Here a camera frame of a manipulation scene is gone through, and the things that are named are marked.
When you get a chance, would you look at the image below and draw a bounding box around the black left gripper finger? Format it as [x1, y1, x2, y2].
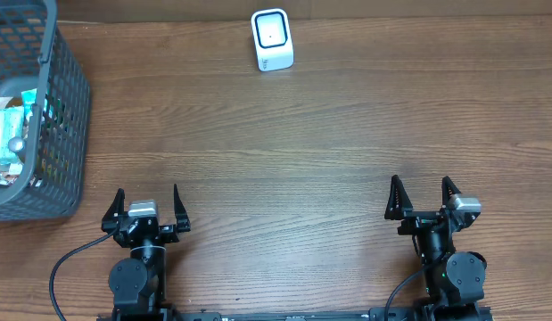
[173, 185, 190, 226]
[102, 188, 125, 223]

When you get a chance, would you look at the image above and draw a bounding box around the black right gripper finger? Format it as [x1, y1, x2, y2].
[384, 175, 413, 220]
[441, 176, 461, 207]

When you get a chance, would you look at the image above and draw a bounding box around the yellow oil bottle silver cap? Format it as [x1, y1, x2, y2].
[8, 136, 26, 155]

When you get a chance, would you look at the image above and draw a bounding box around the small teal packet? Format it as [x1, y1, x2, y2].
[21, 88, 52, 125]

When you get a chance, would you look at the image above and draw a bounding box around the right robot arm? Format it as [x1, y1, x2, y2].
[383, 175, 492, 320]

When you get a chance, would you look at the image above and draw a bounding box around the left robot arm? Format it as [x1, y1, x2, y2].
[101, 188, 191, 320]

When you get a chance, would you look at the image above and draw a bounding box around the white barcode scanner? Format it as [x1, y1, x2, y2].
[251, 8, 294, 72]

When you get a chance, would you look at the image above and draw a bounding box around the white orange snack packet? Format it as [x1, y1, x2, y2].
[0, 162, 23, 186]

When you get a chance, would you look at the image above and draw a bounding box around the teal tissue pack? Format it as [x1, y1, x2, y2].
[0, 106, 25, 164]

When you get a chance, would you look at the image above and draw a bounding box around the dark grey plastic mesh basket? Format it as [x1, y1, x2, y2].
[0, 0, 91, 221]

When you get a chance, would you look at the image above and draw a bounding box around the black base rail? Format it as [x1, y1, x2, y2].
[96, 308, 494, 321]

